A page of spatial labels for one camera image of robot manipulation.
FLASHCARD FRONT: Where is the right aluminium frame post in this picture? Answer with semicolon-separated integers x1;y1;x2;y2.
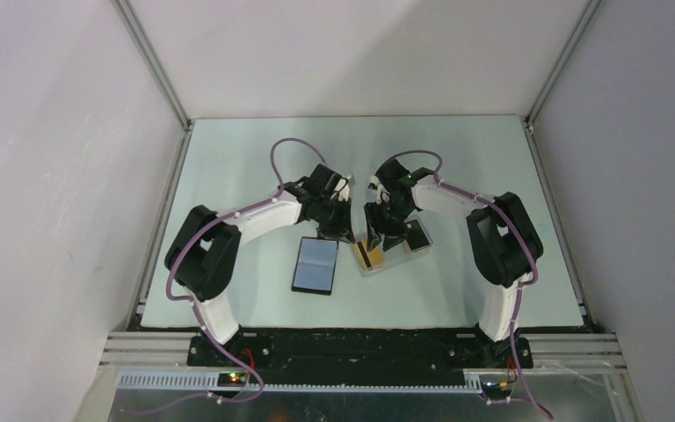
524;0;603;133

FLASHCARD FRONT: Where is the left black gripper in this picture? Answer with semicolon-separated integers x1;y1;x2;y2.
316;197;354;245

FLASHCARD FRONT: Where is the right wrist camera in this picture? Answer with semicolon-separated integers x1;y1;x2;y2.
368;176;387;204

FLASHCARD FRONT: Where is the orange credit card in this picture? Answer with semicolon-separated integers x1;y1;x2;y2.
352;237;387;276

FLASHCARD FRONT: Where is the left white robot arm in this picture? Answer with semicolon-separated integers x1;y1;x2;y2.
164;164;355;367

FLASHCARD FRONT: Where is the black credit card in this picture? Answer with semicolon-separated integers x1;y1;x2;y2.
403;219;431;253

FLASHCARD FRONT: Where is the clear plastic card tray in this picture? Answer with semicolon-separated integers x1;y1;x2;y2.
356;214;433;277

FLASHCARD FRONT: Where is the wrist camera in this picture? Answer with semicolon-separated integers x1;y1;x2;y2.
368;176;387;204
333;176;352;202

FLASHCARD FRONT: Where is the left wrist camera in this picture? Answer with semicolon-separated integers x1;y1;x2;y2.
333;176;352;202

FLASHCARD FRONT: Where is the right controller board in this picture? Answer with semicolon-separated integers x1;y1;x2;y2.
481;381;515;404

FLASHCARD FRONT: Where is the aluminium frame post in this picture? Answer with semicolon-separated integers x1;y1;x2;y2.
111;0;192;130
524;0;603;133

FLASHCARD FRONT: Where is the black card holder wallet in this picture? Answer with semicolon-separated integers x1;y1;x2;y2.
291;237;339;295

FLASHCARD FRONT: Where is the controller board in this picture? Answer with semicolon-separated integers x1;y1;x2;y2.
216;372;249;389
481;381;515;404

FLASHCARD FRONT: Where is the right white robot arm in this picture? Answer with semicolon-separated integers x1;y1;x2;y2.
364;157;544;367

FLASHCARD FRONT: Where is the left aluminium frame post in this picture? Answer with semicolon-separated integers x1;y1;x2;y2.
111;0;192;130

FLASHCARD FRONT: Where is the left controller board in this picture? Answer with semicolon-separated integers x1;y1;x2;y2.
216;372;249;389

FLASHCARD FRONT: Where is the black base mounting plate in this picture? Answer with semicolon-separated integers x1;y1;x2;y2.
186;327;533;388

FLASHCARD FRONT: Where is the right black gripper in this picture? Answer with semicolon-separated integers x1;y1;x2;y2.
364;199;413;253

